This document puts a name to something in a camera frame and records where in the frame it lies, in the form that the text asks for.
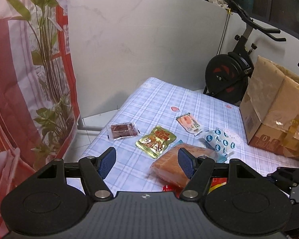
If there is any blue white snack packet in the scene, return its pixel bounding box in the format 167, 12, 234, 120
203, 128, 242, 157

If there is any gold red snack packet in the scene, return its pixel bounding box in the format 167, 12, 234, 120
136, 126, 177, 159

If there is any dark brown snack packet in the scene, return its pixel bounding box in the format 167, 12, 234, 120
107, 122, 139, 140

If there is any blue plaid tablecloth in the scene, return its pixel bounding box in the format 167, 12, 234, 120
67, 76, 299, 195

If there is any black exercise bike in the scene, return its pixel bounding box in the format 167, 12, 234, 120
203, 0, 286, 104

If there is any peach jelly cup packet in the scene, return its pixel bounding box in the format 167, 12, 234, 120
176, 113, 203, 136

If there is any brown cardboard box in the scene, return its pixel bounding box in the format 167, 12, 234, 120
239, 56, 299, 161

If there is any red plant print curtain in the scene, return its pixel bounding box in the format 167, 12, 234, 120
0, 0, 80, 238

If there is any orange bread bag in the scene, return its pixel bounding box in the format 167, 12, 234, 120
150, 143, 220, 188

